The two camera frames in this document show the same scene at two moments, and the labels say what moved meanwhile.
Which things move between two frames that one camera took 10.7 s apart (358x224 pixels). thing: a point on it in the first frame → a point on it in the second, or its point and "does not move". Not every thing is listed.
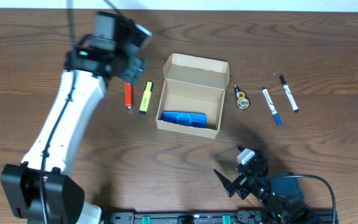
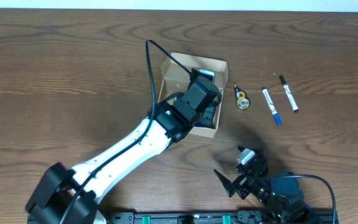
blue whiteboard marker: x=273 y=111 does not move
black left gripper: x=135 y=69 → x=209 y=103
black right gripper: x=241 y=183 does not move
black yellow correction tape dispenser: x=242 y=101 does not move
